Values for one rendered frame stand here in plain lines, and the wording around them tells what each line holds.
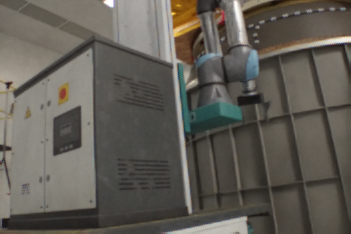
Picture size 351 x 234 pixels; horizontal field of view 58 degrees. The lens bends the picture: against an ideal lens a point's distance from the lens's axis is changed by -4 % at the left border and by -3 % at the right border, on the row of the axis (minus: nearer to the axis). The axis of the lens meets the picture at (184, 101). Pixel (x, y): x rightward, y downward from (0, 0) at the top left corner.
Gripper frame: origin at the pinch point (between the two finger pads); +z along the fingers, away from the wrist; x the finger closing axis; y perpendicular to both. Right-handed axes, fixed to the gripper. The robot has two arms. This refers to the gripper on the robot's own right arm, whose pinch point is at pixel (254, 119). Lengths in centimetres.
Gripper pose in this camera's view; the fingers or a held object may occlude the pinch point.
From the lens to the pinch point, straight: 174.5
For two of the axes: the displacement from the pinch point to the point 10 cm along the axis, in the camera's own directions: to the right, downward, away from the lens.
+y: -5.0, 2.1, -8.4
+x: 8.4, -1.2, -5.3
